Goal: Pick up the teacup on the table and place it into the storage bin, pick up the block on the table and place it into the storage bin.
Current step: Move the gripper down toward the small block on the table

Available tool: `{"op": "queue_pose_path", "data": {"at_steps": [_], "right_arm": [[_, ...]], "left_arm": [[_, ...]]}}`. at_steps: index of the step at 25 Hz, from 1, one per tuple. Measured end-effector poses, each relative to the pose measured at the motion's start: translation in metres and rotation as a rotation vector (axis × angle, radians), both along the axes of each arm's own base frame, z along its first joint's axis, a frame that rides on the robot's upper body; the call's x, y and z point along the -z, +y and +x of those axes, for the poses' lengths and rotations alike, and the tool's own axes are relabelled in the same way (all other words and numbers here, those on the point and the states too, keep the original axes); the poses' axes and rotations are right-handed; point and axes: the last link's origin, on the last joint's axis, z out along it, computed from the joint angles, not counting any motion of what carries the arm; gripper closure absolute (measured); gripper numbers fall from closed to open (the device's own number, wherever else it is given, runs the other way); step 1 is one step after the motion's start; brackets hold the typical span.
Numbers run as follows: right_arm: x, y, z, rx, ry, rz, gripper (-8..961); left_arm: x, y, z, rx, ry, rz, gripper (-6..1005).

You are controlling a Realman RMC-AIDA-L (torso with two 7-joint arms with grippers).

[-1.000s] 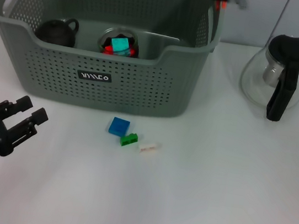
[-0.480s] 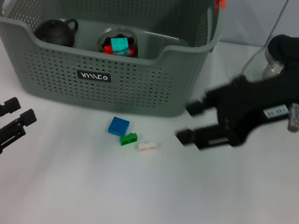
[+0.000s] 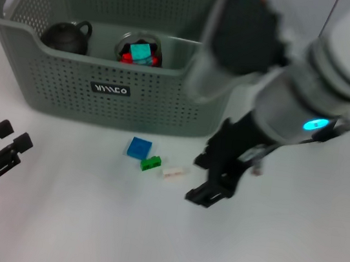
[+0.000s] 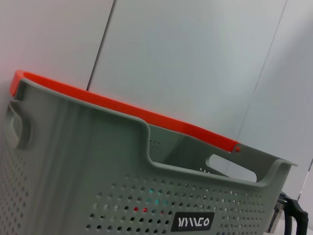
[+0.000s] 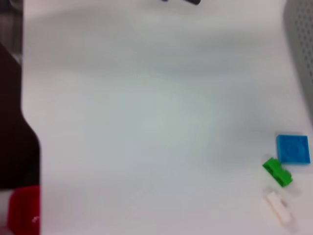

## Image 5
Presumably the blue toy brick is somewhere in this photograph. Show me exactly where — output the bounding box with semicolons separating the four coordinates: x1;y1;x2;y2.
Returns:
276;134;311;165

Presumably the green narrow toy brick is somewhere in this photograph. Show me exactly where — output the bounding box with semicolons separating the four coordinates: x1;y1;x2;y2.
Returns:
262;158;293;188

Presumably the translucent white toy brick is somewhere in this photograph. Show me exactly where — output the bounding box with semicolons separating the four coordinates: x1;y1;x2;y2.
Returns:
264;188;293;225

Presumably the grey perforated storage basket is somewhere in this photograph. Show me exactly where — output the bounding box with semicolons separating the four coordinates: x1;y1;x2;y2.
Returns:
282;0;313;105

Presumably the dark maroon panel beside table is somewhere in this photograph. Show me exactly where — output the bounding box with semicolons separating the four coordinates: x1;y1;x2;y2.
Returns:
0;41;41;191

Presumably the red object white mark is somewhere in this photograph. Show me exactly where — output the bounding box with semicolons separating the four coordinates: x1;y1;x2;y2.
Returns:
6;185;41;235

